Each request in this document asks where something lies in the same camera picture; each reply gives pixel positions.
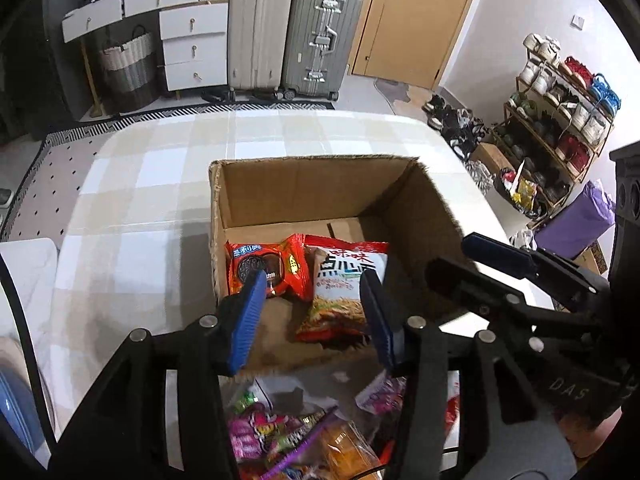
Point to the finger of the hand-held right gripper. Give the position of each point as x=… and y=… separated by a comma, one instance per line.
x=465, y=285
x=500, y=255

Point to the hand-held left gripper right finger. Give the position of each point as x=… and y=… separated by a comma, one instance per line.
x=377, y=315

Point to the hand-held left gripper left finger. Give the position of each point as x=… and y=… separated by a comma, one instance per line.
x=247, y=317

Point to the white red noodle snack packet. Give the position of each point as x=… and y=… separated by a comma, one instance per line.
x=340, y=280

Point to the red cookie packet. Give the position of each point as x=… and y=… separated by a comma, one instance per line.
x=280, y=265

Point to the brown cardboard box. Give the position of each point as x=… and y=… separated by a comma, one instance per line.
x=300, y=190

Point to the orange snack packet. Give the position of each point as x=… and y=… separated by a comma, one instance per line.
x=345, y=452

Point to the person's right forearm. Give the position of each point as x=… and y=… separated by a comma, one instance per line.
x=595, y=435

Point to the purple bag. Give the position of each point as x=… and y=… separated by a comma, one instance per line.
x=575, y=225

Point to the black bin with packets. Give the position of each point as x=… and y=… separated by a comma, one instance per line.
x=517, y=192

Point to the printed cardboard box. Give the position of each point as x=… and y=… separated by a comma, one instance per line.
x=592, y=260

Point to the pink white snack packet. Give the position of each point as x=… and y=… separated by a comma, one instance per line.
x=382, y=395

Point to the small cardboard box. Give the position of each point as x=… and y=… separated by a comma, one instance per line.
x=492, y=157

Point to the wooden shoe rack with shoes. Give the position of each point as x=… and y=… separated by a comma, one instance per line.
x=570, y=115

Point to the pile of shoes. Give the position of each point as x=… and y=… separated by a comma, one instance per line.
x=455, y=125

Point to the checkered tablecloth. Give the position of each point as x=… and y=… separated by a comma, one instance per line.
x=150, y=185

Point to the grey door mat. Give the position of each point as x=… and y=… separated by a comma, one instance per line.
x=400, y=95

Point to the beige bowl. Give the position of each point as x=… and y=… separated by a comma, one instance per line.
x=10, y=355

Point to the wooden door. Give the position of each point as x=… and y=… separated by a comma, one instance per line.
x=415, y=20

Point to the blue bowl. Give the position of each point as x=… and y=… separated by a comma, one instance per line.
x=15, y=410

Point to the woven laundry basket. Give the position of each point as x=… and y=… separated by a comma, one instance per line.
x=125, y=75

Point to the white drawer cabinet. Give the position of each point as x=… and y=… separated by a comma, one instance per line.
x=192, y=50

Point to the beige suitcase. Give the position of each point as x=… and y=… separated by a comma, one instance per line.
x=260, y=35

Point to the silver suitcase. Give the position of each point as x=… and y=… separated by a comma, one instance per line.
x=320, y=35

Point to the dark wardrobe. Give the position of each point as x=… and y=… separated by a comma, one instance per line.
x=35, y=60

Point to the white wall switch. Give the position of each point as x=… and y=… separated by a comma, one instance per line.
x=578, y=20

